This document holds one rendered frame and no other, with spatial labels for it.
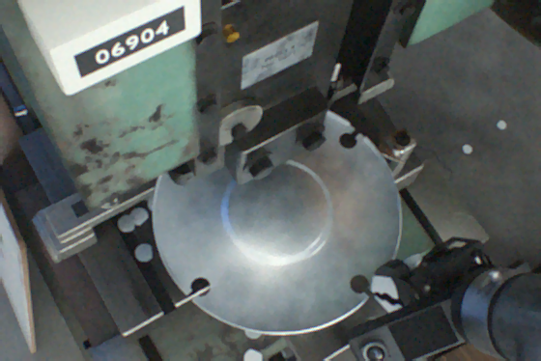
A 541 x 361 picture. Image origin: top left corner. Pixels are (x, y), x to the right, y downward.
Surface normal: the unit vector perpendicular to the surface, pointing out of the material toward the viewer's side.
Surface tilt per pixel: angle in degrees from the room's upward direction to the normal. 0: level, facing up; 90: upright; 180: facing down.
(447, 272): 25
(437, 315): 39
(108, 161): 90
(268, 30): 90
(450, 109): 0
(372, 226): 0
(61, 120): 90
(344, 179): 0
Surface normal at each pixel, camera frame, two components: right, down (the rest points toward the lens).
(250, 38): 0.51, 0.81
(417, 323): -0.19, 0.24
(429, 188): 0.07, -0.38
